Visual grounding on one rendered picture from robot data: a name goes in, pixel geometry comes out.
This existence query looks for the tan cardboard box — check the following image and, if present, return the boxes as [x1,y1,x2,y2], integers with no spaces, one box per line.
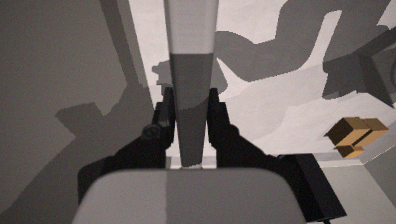
[352,118,389,147]
[327,117,370,146]
[336,144,365,158]

